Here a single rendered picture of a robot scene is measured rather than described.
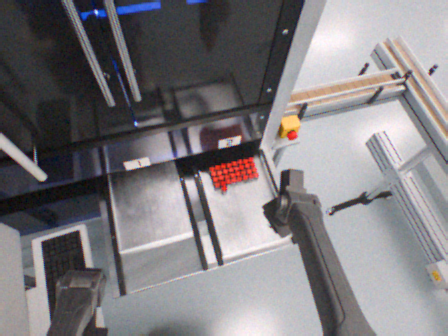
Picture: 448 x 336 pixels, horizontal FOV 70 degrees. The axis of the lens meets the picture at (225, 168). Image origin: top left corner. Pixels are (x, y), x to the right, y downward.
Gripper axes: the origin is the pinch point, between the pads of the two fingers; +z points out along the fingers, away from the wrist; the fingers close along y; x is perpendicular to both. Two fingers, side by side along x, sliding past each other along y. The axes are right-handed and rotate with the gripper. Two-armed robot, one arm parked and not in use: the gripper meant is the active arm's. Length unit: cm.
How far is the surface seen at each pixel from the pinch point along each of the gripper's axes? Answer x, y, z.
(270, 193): -11.9, 10.3, 27.5
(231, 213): 5.6, 11.1, 26.6
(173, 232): 27.7, 15.7, 25.9
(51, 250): 69, 33, 31
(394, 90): -87, 22, 28
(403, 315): -66, -84, 108
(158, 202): 27.4, 28.6, 27.5
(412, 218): -82, -34, 66
